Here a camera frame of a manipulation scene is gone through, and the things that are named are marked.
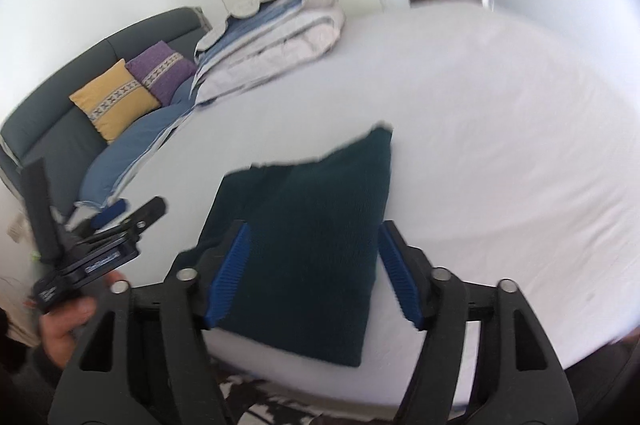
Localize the patterned dark floor rug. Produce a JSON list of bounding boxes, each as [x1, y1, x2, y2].
[[210, 362, 326, 425]]

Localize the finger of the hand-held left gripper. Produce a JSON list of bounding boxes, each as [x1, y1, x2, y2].
[[90, 199, 130, 230], [97, 196, 167, 243]]

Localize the folded grey and blue duvet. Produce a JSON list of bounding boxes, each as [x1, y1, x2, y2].
[[192, 0, 346, 106]]

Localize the blue pillow with white border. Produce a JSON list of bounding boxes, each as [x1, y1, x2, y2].
[[75, 77, 201, 210]]

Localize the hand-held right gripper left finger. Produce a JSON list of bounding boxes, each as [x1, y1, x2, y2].
[[47, 219, 252, 425]]

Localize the person's left hand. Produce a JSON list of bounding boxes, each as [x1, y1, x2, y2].
[[37, 271, 132, 368]]

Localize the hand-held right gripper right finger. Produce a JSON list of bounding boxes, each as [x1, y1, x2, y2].
[[377, 220, 576, 425]]

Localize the dark teal knit sweater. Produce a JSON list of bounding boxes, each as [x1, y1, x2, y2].
[[180, 126, 393, 368]]

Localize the purple patterned cushion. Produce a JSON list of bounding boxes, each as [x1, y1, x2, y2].
[[125, 41, 198, 106]]

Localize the dark grey padded headboard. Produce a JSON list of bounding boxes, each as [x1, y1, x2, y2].
[[0, 6, 213, 200]]

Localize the yellow patterned cushion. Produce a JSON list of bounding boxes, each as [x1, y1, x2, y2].
[[69, 59, 162, 144]]

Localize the bed with white sheet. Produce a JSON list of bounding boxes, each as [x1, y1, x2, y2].
[[0, 0, 640, 411]]

